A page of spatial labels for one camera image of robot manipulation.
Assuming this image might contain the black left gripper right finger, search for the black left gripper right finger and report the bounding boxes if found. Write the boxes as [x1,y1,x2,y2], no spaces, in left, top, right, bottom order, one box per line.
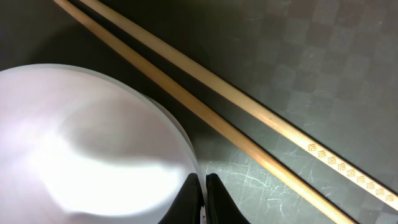
[206,173,249,224]

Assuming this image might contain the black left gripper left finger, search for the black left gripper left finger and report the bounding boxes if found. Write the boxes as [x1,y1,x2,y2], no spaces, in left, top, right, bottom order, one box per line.
[159,173,204,224]

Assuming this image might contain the white bowl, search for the white bowl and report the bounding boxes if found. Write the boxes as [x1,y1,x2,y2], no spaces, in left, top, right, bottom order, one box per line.
[1,64,206,223]

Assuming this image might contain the wooden chopstick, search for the wooden chopstick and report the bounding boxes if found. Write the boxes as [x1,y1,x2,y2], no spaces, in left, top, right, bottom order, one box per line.
[55,0,354,224]
[82,0,397,210]

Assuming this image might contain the dark brown serving tray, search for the dark brown serving tray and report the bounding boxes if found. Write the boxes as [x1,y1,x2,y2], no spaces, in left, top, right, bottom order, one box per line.
[1,0,397,223]

